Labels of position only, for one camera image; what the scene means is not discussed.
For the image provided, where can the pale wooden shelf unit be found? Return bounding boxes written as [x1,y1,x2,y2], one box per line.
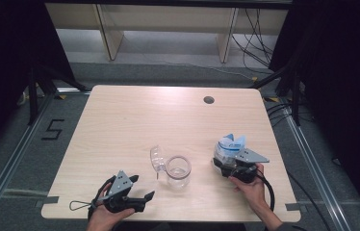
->
[44,3,290,64]

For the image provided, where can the black gripper strap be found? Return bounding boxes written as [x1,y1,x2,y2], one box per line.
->
[68,177,112,220]
[249,165,276,213]

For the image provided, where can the black hanging cables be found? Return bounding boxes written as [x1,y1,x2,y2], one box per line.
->
[230,8,275,68]

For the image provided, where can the white blue milk pouch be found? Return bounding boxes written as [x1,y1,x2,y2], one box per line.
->
[214,133,248,168]

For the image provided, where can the person's left hand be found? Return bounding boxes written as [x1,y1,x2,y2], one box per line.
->
[86,185,137,231]

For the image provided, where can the person's right hand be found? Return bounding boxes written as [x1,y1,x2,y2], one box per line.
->
[228,163,268,213]

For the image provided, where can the black floor cable bundle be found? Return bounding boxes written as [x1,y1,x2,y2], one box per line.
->
[266,102,314,126]

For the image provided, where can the black right gripper strap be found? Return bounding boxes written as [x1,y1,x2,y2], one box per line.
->
[249,165,276,213]

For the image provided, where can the black metal stand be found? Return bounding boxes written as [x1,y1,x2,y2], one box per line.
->
[248,65,302,126]
[27,64,90,126]

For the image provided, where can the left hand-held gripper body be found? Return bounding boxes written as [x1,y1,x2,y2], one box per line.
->
[96,170,146,214]

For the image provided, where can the clear pitcher with tan handle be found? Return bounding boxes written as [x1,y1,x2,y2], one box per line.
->
[149,144,193,191]

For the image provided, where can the black left gripper strap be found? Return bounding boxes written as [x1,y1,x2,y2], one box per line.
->
[68,177,112,220]

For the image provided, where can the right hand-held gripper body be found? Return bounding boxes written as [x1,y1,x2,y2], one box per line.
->
[228,147,270,185]

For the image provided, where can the metal floor rail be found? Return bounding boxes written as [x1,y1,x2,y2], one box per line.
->
[0,92,56,222]
[285,105,352,231]

